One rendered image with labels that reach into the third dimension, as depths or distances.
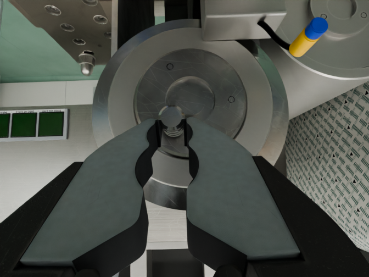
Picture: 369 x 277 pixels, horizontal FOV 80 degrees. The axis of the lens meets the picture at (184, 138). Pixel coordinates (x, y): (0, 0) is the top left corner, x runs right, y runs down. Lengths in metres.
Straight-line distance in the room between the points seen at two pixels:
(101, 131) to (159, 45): 0.07
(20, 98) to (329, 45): 3.62
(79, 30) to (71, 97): 2.86
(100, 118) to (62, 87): 3.27
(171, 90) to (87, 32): 0.36
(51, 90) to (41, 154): 2.95
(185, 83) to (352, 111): 0.20
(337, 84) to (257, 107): 0.07
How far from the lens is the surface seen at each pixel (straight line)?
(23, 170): 0.60
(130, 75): 0.17
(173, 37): 0.18
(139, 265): 0.53
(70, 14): 0.47
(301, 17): 0.22
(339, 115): 0.32
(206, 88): 0.16
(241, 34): 0.17
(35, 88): 3.62
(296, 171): 0.41
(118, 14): 0.22
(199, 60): 0.16
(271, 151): 0.17
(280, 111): 0.18
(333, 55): 0.21
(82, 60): 0.57
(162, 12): 0.65
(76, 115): 0.56
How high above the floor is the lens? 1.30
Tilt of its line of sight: 8 degrees down
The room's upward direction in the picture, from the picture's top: 178 degrees clockwise
